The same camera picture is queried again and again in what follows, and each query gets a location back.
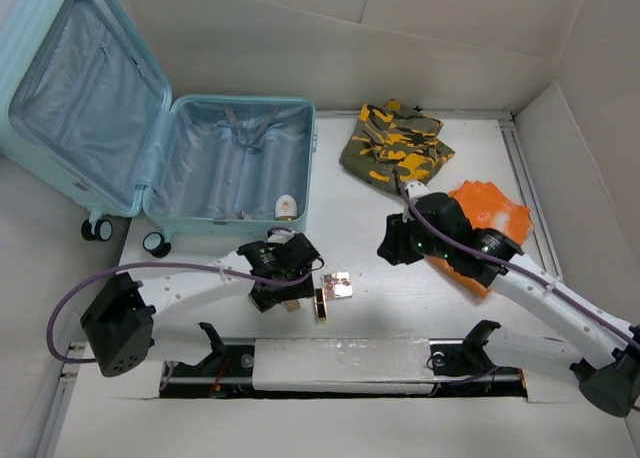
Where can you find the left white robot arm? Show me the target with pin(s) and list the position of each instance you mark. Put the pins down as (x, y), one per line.
(123, 322)

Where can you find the orange tie-dye cloth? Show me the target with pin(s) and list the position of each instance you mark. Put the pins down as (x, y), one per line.
(484, 204)

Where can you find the black square powder compact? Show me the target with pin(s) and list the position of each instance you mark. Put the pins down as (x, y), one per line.
(263, 305)

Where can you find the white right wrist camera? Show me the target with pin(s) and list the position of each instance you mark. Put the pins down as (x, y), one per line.
(414, 189)

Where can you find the light blue hardshell suitcase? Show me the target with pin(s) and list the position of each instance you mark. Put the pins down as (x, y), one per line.
(86, 108)

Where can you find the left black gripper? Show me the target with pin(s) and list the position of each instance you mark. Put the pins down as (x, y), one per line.
(296, 291)

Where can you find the camouflage yellow green garment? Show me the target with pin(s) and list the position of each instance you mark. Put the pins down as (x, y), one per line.
(391, 145)

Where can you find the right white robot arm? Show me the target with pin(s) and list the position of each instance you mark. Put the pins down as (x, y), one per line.
(595, 351)

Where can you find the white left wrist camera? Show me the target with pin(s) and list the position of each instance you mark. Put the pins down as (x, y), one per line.
(280, 235)

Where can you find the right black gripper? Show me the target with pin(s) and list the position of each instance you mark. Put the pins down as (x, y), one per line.
(393, 246)

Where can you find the black gold lipstick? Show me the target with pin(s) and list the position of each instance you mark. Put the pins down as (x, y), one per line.
(320, 305)

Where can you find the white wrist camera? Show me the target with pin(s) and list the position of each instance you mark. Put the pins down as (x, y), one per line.
(414, 189)
(280, 235)

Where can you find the beige foundation bottle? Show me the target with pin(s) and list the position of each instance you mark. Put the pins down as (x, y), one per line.
(292, 305)

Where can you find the white egg-shaped cosmetic case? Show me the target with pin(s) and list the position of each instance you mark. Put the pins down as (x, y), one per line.
(286, 208)

